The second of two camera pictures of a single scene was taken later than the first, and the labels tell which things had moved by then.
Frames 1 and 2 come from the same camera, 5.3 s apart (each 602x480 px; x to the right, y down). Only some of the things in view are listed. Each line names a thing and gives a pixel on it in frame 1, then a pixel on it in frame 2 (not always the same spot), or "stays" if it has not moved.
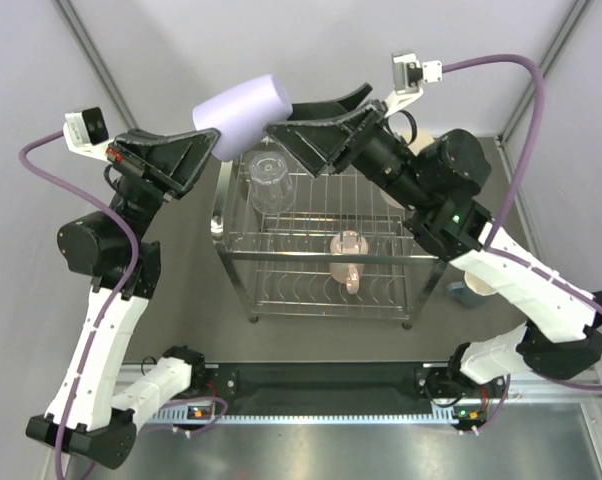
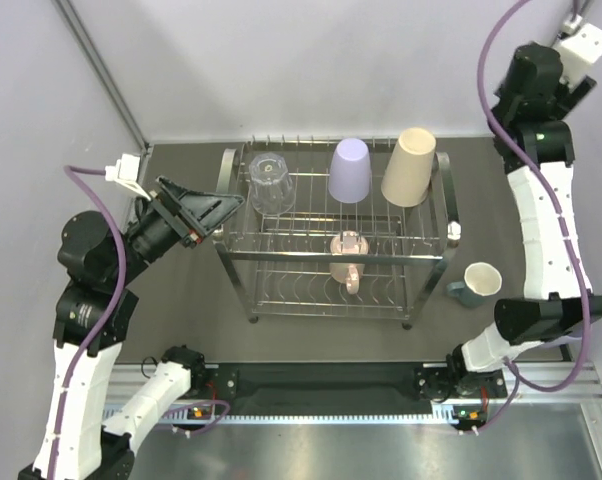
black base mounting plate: (340, 388) stays
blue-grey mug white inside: (473, 291) stays
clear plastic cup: (272, 190) stays
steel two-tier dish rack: (326, 245) stays
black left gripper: (182, 156) to (193, 214)
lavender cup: (241, 112) to (349, 179)
